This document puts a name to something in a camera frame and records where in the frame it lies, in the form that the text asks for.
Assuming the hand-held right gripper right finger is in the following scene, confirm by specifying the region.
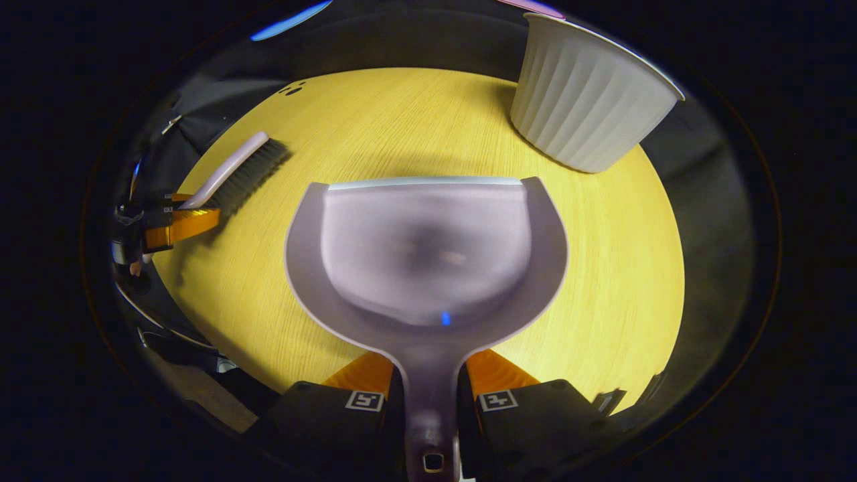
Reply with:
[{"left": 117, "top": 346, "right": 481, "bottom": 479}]
[{"left": 457, "top": 348, "right": 629, "bottom": 482}]

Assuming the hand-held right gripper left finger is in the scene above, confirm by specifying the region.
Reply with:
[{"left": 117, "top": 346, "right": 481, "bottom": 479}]
[{"left": 256, "top": 351, "right": 407, "bottom": 482}]

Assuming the small pale purple broom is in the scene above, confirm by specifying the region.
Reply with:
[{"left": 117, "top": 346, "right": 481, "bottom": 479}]
[{"left": 179, "top": 131, "right": 291, "bottom": 216}]

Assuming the pale purple dustpan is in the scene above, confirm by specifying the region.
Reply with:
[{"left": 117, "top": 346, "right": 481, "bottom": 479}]
[{"left": 284, "top": 175, "right": 570, "bottom": 482}]

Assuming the white ribbed garbage bin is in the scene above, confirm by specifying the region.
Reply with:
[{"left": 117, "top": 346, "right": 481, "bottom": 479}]
[{"left": 510, "top": 12, "right": 686, "bottom": 174}]

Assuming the wooden desktop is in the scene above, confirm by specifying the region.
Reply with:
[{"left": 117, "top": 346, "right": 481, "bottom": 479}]
[{"left": 153, "top": 67, "right": 686, "bottom": 414}]

